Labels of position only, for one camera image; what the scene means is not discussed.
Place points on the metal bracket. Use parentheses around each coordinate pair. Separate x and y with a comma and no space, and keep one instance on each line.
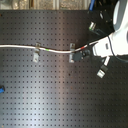
(92,26)
(103,68)

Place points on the right metal cable clip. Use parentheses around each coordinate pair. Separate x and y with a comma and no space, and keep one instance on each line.
(71,55)

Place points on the metal cable clip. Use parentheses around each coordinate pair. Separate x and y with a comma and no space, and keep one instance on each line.
(36,52)
(71,55)

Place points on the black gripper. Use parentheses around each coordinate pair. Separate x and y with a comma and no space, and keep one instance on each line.
(83,54)

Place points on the black perforated breadboard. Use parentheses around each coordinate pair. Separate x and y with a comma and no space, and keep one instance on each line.
(54,93)

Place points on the left metal cable clip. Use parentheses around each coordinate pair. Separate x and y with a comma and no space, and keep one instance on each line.
(36,52)

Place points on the upper metal bracket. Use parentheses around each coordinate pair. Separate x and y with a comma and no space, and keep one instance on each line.
(92,26)

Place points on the lower metal bracket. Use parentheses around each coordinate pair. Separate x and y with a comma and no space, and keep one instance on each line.
(103,68)

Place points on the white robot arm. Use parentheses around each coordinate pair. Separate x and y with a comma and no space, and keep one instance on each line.
(115,44)

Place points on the black device on board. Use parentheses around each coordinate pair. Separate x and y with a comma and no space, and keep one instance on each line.
(105,16)

